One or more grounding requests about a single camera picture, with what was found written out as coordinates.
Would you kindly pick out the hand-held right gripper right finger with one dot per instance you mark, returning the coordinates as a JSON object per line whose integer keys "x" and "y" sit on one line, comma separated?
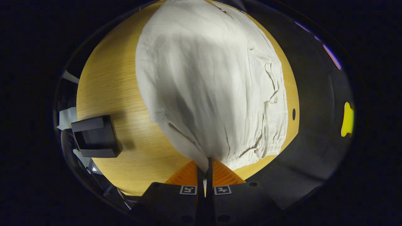
{"x": 209, "y": 201}

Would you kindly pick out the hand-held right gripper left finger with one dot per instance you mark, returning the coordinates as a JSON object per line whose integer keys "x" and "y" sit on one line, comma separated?
{"x": 200, "y": 201}

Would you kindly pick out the white jeans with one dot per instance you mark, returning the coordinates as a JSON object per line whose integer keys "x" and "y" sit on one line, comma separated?
{"x": 204, "y": 78}

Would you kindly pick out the black plastic holder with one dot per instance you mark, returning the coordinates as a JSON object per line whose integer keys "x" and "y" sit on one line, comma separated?
{"x": 100, "y": 138}

